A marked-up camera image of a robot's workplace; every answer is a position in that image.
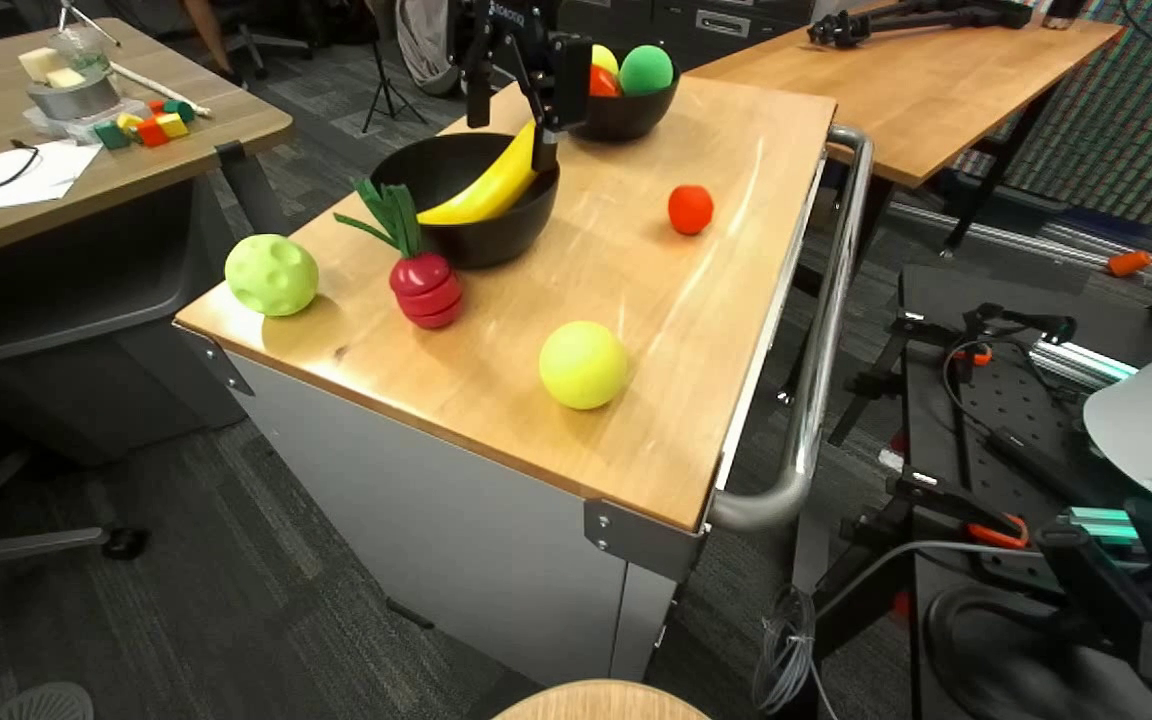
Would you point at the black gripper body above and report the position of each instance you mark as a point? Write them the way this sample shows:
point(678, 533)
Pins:
point(522, 38)

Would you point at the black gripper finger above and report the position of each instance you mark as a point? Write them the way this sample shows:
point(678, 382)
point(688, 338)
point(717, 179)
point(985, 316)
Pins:
point(542, 145)
point(479, 94)

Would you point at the yellow toy banana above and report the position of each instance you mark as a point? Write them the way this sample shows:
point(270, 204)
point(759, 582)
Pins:
point(493, 191)

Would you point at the yellow toy ball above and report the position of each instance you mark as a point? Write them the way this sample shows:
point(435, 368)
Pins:
point(604, 57)

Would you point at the orange toy tomato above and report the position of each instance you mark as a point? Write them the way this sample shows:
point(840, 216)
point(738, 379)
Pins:
point(603, 82)

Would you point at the red toy strawberry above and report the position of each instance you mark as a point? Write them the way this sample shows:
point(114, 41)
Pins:
point(688, 209)

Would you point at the red toy radish green leaves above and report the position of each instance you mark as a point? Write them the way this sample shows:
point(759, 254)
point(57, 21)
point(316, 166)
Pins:
point(423, 277)

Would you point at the yellow-green toy lemon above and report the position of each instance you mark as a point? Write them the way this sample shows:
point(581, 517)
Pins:
point(581, 366)

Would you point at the light green dimpled toy ball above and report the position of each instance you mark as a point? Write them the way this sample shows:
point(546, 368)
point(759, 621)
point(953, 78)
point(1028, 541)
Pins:
point(270, 275)

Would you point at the black bowl far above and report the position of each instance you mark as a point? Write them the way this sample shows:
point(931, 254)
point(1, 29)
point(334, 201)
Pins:
point(620, 119)

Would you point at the black bowl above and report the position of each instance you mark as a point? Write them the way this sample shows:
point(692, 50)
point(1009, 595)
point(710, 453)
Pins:
point(442, 166)
point(620, 119)

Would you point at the black bowl near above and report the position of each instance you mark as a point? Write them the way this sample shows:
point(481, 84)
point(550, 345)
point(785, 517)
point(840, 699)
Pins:
point(442, 166)

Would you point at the colourful toy blocks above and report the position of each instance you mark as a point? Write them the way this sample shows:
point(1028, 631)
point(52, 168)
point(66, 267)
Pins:
point(145, 127)

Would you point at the wooden side table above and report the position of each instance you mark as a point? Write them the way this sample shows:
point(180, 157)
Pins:
point(922, 98)

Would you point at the clear plastic container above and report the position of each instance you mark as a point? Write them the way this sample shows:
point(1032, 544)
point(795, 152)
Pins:
point(71, 78)

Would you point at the white cart cabinet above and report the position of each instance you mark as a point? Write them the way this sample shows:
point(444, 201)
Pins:
point(460, 541)

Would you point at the white paper sheet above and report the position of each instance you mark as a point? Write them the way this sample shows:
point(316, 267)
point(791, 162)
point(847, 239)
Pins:
point(42, 175)

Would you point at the round wooden stool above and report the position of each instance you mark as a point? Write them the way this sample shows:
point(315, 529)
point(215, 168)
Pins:
point(603, 701)

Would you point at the orange clamp tool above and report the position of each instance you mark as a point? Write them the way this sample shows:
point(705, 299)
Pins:
point(1009, 533)

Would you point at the metal cart handle bar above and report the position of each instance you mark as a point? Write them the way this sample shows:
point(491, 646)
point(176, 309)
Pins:
point(778, 506)

